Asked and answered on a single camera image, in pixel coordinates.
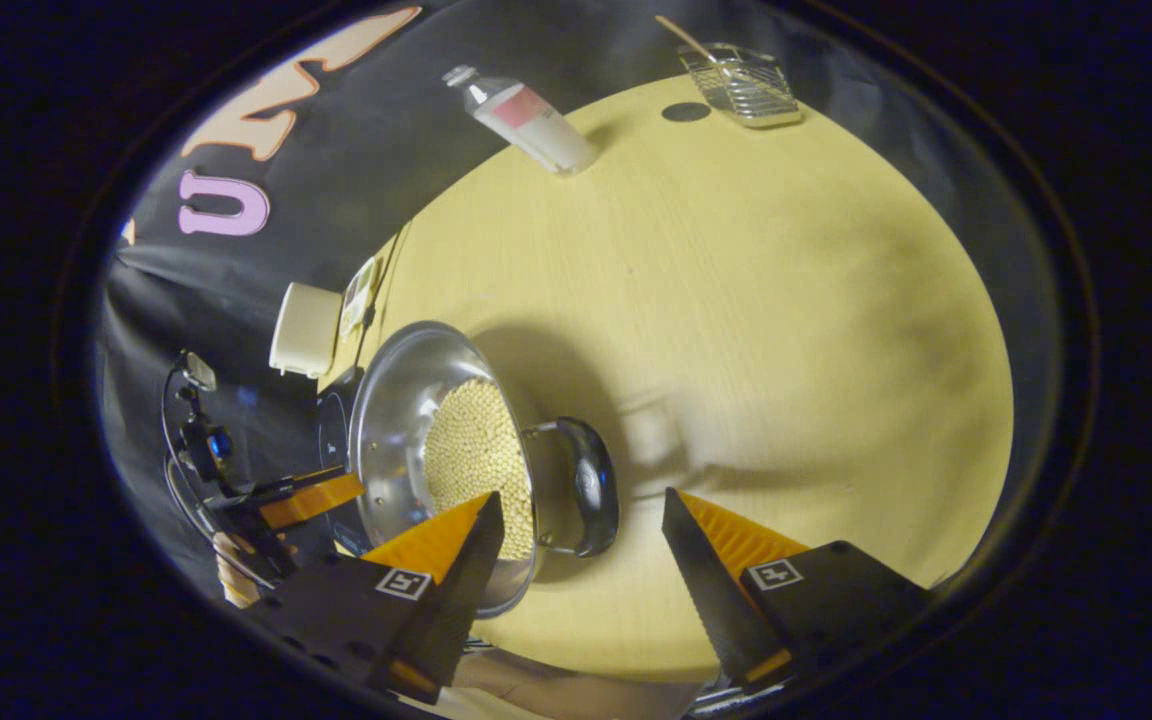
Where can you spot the black induction cooktop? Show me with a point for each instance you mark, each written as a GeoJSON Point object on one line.
{"type": "Point", "coordinates": [334, 440]}

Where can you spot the white toaster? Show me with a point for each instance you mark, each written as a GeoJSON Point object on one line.
{"type": "Point", "coordinates": [304, 330]}

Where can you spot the wooden stick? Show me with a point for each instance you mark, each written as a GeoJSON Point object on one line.
{"type": "Point", "coordinates": [681, 35]}

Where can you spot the small dark round disc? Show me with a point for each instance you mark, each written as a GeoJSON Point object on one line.
{"type": "Point", "coordinates": [686, 111]}

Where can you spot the pile of soybeans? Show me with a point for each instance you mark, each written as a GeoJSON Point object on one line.
{"type": "Point", "coordinates": [471, 450]}

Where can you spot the clear glass cup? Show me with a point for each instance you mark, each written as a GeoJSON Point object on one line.
{"type": "Point", "coordinates": [746, 90]}

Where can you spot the clear bottle with pink label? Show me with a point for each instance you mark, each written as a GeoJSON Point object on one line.
{"type": "Point", "coordinates": [536, 125]}

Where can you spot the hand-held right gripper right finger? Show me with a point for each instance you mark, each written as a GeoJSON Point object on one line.
{"type": "Point", "coordinates": [711, 590]}

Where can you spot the white divided dish with beans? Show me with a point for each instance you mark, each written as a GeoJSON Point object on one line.
{"type": "Point", "coordinates": [360, 295]}

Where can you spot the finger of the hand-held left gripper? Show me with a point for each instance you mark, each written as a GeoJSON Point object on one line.
{"type": "Point", "coordinates": [311, 503]}
{"type": "Point", "coordinates": [281, 488]}

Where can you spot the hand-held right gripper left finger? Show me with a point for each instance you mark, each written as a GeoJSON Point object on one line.
{"type": "Point", "coordinates": [446, 600]}

